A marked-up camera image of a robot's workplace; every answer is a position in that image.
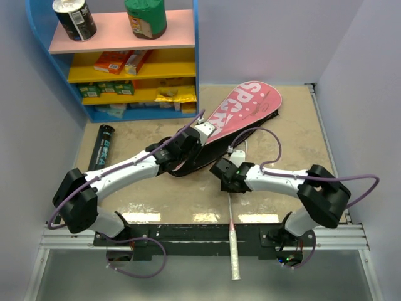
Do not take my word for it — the pink racket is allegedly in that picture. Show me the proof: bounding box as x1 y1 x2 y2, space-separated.
226 134 251 281

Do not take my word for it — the pink racket cover bag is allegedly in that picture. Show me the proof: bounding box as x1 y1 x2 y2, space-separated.
170 80 283 177

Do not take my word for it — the black shuttlecock tube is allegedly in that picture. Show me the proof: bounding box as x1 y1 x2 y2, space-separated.
88 124 115 171

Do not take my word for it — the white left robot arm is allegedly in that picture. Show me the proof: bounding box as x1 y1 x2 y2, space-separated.
47 125 213 246

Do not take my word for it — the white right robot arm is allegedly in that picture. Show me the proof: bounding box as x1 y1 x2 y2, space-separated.
209 158 351 246

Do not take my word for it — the yellow box bottom shelf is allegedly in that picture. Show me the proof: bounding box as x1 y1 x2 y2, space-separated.
180 102 197 114

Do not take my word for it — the yellow snack bag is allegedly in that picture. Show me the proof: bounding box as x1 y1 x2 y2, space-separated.
155 85 197 103

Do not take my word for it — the pale packet bottom shelf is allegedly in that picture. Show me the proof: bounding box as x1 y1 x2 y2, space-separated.
94 103 127 119

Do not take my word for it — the green box right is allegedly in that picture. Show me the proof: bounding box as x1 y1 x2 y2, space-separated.
113 80 135 95

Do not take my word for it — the green box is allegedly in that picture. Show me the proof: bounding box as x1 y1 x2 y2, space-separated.
77 82 101 98
96 82 116 93
113 80 135 95

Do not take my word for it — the blue shelf unit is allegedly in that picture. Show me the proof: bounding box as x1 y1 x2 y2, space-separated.
25 1 199 123

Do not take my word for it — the green box middle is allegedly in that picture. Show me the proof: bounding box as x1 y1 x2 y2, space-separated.
96 82 116 93

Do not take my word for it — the red white snack box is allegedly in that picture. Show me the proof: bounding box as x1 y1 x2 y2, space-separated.
125 50 153 75

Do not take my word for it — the green box left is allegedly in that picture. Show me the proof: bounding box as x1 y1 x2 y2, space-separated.
77 82 101 98

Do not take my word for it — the orange snack box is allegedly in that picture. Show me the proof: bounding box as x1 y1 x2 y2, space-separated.
93 51 131 75

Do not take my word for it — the green brown canister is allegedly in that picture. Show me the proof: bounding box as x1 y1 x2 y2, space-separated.
124 0 167 40

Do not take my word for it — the black white canister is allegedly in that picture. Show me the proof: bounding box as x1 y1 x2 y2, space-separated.
52 0 97 41

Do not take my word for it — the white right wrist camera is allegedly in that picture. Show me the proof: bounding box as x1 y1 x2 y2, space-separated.
227 146 247 167

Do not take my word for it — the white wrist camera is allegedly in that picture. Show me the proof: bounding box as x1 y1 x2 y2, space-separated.
227 146 247 167
194 117 216 146

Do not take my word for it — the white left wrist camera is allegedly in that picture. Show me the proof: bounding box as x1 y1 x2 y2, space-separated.
194 117 216 146

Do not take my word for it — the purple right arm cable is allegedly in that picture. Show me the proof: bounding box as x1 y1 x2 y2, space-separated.
229 126 380 270

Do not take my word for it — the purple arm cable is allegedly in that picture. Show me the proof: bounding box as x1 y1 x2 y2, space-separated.
46 108 206 278
229 126 380 270

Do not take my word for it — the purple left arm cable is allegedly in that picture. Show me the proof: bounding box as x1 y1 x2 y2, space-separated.
46 108 206 278

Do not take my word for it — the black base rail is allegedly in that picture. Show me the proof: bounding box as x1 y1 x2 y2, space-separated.
94 223 316 267

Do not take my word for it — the aluminium frame rail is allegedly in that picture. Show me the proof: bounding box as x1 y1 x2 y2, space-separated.
39 224 370 250

